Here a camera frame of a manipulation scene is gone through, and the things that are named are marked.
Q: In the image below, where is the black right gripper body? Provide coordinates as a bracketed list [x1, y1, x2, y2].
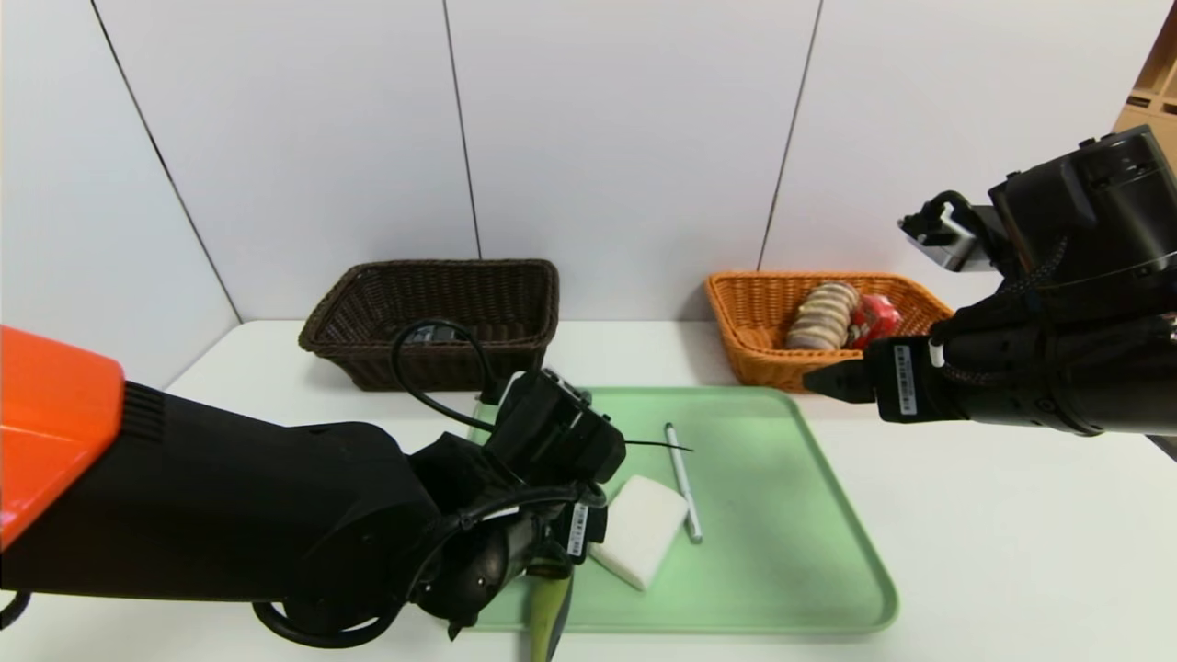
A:
[864, 319, 1045, 424]

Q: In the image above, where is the red-wrapped cookie pack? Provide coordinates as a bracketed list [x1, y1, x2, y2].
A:
[848, 294, 904, 350]

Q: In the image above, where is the white pen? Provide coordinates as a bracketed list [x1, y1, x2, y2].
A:
[664, 422, 704, 544]

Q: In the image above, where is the white sponge block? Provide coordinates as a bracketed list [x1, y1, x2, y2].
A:
[588, 474, 690, 591]

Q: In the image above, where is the dark brush with green handle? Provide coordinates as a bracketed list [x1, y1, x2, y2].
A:
[527, 563, 577, 662]

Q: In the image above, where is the orange wicker basket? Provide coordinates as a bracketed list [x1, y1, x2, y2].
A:
[704, 271, 957, 394]

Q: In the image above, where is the dark brown wicker basket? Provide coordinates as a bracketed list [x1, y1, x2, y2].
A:
[299, 259, 560, 393]

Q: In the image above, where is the light green plastic tray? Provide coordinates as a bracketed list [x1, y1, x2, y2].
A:
[460, 384, 899, 635]

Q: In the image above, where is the wooden cabinet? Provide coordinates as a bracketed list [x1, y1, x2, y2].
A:
[1113, 28, 1177, 166]

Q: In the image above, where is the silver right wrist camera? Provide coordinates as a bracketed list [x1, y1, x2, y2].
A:
[899, 190, 1008, 274]

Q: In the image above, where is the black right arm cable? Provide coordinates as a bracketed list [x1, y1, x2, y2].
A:
[922, 189, 977, 222]

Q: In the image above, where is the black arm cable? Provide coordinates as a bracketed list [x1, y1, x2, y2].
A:
[922, 189, 977, 222]
[391, 319, 497, 433]

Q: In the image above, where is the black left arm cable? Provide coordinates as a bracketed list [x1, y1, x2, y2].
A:
[391, 319, 497, 433]

